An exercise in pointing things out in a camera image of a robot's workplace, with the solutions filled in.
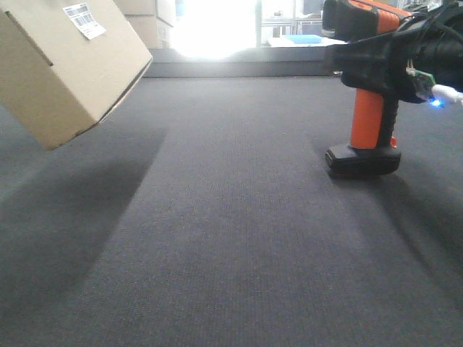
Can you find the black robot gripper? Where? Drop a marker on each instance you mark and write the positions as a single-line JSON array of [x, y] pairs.
[[429, 42]]

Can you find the orange black barcode scanner gun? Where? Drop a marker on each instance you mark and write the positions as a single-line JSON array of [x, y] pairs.
[[365, 119]]

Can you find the brown cardboard package box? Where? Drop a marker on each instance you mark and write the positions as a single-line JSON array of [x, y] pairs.
[[57, 83]]

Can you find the stacked cardboard boxes background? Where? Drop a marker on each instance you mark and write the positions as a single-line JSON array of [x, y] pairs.
[[153, 20]]

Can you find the white barcode shipping label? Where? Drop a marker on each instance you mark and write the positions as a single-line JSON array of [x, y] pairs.
[[83, 19]]

